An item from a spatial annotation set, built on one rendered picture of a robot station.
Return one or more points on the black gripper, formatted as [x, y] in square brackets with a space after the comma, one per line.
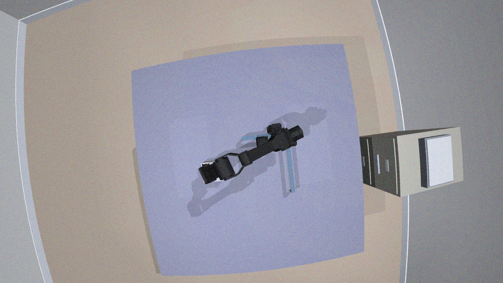
[263, 139]

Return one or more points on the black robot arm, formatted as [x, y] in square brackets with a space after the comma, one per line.
[282, 140]

